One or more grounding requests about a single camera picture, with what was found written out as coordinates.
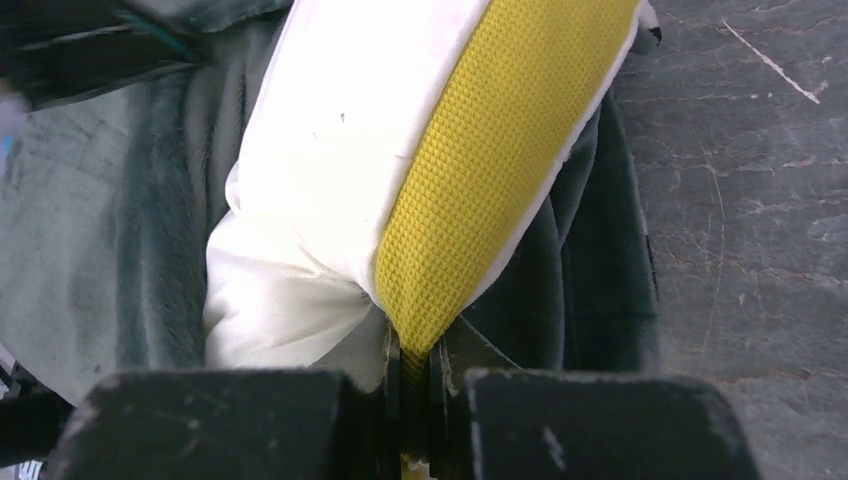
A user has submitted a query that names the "zebra and grey pillowcase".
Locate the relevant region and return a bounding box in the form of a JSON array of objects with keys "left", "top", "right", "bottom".
[{"left": 0, "top": 0, "right": 662, "bottom": 407}]

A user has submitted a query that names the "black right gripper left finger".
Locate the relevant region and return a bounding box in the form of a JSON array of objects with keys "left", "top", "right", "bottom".
[{"left": 48, "top": 331, "right": 400, "bottom": 479}]

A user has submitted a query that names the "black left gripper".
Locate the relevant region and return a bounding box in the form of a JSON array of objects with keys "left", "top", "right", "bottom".
[{"left": 1, "top": 1, "right": 199, "bottom": 110}]

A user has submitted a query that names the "white pillow with yellow edge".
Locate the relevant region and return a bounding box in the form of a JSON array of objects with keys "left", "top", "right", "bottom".
[{"left": 203, "top": 1, "right": 662, "bottom": 388}]

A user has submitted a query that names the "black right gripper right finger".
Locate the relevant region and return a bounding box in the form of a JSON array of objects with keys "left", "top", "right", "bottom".
[{"left": 429, "top": 322, "right": 760, "bottom": 479}]

